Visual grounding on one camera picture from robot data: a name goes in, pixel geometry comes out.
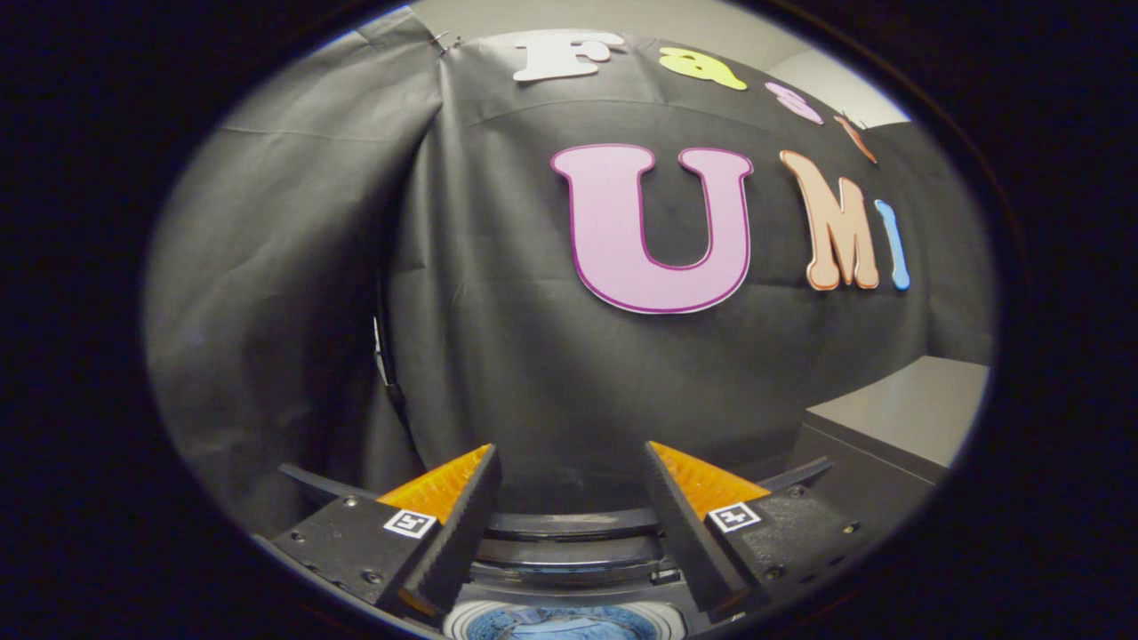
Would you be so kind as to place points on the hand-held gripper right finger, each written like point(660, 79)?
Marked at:
point(689, 533)

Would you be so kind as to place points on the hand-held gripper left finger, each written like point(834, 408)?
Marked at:
point(458, 533)

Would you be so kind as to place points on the light blue shirt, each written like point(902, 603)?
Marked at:
point(551, 627)

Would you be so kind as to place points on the black backdrop cloth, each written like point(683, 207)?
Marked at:
point(498, 311)

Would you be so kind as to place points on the beige cabinet with dark top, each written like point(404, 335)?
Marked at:
point(907, 409)

